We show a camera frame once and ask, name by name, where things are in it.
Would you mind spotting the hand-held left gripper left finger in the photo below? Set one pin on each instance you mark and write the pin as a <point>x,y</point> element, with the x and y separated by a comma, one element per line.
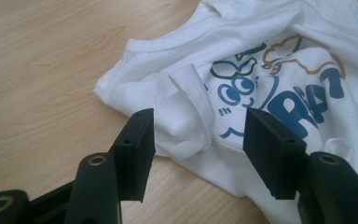
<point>136,149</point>

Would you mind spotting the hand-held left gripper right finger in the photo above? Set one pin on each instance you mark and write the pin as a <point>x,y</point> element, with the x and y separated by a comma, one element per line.
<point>272,149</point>

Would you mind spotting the white printed t-shirt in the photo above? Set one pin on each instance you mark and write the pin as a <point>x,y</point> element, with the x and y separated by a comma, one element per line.
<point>174,46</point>

